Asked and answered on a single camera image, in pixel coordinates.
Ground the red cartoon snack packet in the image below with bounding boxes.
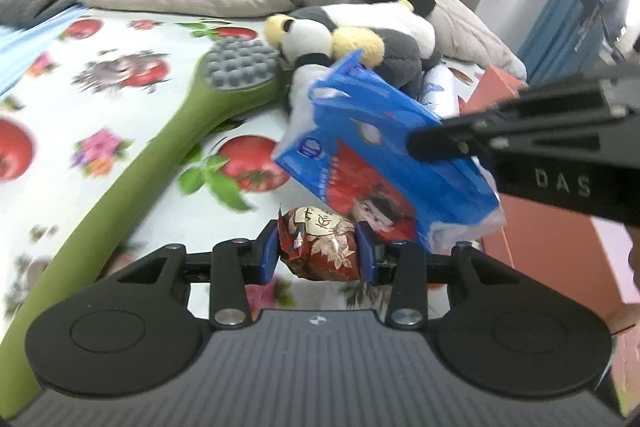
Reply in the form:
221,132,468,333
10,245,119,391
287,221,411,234
277,204,362,282

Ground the fruit printed bedsheet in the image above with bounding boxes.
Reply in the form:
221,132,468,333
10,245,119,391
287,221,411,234
0,7,481,358

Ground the white bottle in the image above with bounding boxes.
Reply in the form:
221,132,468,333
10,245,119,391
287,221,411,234
419,66,460,120

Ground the grey and white penguin plush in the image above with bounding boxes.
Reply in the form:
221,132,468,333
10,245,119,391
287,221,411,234
264,0,443,114

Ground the green massage hammer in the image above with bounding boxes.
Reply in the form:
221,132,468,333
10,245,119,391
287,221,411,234
0,38,281,405

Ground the striped light blue cloth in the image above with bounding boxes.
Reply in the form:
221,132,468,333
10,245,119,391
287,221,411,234
0,5,91,95

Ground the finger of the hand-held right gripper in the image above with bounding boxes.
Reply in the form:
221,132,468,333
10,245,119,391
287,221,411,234
407,103,507,164

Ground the blue tissue pack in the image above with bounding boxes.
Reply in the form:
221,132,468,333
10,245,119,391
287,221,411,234
272,48,503,254

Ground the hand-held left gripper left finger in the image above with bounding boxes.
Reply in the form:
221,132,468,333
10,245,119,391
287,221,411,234
102,220,281,332

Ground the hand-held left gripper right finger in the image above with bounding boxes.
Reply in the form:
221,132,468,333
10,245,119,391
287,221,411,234
353,222,535,332

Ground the red and white cardboard box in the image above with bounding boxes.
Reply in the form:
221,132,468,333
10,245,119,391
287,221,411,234
457,66,640,333

